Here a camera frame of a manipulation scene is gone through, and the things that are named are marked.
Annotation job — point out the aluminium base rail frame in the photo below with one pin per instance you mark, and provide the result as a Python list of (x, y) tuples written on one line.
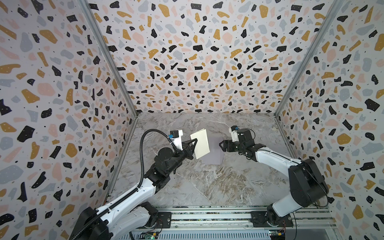
[(233, 223)]

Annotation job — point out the left aluminium corner post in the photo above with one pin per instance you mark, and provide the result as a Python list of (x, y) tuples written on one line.
[(84, 5)]

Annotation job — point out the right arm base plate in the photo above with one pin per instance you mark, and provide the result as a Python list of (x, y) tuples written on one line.
[(264, 219)]

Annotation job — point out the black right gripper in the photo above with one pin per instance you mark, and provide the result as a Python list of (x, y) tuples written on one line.
[(234, 145)]

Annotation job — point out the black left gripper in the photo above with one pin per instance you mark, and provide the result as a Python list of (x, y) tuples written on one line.
[(187, 152)]

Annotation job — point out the aluminium corner post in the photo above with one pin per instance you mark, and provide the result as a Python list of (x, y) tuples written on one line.
[(84, 5), (334, 8)]

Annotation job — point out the lavender envelope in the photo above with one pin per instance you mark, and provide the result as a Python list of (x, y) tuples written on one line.
[(216, 154)]

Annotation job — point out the right aluminium corner post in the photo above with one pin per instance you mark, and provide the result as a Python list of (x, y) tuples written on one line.
[(334, 8)]

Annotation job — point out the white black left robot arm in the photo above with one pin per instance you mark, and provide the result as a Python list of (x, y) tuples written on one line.
[(132, 210)]

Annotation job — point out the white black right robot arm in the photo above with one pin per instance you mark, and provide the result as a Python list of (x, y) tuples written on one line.
[(306, 183)]

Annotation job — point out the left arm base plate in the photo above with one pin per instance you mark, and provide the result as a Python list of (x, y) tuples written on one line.
[(160, 220)]

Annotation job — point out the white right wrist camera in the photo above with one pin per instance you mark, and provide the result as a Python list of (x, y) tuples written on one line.
[(234, 133)]

